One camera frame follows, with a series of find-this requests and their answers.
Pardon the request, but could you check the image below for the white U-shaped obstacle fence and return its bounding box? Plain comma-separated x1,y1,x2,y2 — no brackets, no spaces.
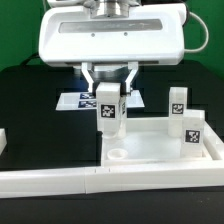
0,118,224,200

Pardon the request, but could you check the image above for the white square table top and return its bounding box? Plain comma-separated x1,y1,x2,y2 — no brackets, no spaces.
101,117,224,166

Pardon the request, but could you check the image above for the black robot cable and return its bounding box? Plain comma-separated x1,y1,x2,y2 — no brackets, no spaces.
19,53,44,66

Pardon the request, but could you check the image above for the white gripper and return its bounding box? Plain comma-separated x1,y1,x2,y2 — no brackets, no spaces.
39,3,186,95

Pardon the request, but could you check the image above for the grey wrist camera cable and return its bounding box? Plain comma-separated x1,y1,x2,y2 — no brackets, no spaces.
183,11,210,54

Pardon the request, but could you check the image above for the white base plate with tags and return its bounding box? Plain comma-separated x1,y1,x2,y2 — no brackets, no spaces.
56,90,145,111

